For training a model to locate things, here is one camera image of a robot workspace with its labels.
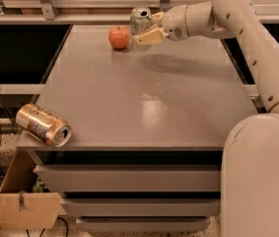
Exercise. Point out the white 7up can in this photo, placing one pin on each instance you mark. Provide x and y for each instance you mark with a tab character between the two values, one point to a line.
140	20

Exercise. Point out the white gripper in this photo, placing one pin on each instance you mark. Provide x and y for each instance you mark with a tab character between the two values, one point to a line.
174	23

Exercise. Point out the cardboard box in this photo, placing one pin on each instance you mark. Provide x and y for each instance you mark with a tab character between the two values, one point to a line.
20	207

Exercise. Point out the red apple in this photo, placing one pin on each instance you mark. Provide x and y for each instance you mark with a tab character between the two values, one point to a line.
118	37

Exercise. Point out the metal shelf frame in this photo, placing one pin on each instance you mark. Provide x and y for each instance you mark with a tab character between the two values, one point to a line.
112	4

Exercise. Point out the grey drawer cabinet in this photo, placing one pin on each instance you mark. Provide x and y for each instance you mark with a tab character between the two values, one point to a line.
148	131

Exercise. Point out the gold soda can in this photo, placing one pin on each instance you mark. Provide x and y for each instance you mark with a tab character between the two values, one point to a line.
43	125

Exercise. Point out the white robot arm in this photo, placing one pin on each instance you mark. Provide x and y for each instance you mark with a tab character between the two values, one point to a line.
250	164

